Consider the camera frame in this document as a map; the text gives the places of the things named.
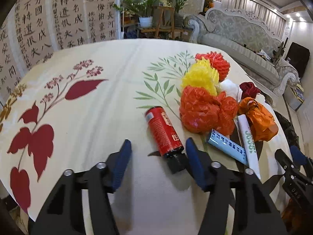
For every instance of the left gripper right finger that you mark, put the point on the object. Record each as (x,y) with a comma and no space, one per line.
(255,212)

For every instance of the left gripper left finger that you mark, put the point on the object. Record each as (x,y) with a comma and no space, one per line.
(62,212)

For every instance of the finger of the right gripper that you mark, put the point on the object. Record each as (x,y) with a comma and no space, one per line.
(289,167)
(299,159)

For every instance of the white tube green lettering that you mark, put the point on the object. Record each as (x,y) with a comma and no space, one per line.
(249,144)

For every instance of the orange snack wrapper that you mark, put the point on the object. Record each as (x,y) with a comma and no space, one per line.
(261,121)

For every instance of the light blue box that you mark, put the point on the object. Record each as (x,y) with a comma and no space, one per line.
(227,146)

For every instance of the dark red mesh bag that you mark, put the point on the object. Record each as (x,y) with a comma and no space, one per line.
(249,90)

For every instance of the red spray can black cap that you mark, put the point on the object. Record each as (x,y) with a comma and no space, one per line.
(166,138)

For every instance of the red-orange plastic bag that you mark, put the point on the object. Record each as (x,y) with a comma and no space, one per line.
(201,112)

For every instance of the yellow foam net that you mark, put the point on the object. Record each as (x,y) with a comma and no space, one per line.
(202,75)

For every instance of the black trash bag bin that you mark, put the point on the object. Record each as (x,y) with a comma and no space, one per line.
(289,131)

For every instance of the grey storage box with magazines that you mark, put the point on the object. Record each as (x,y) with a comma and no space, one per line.
(294,96)

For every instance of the white crumpled plastic bag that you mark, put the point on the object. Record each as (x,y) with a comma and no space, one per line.
(231,89)

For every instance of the floral cream tablecloth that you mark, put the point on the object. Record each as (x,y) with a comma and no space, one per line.
(82,104)

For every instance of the red-orange foam net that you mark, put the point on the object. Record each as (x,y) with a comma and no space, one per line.
(217,62)

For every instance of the ornate grey sofa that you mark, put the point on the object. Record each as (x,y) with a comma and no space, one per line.
(249,42)

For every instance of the wooden plant stand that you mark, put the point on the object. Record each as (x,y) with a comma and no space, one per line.
(163,26)

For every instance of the calligraphy folding screen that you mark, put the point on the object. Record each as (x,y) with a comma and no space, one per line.
(35,29)

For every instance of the tall green plant grey pot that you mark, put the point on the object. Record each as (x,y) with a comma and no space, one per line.
(178,18)

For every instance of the white potted plant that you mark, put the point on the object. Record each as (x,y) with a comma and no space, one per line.
(141,8)

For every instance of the dark cabinet by wall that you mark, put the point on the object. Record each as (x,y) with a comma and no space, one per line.
(298,56)

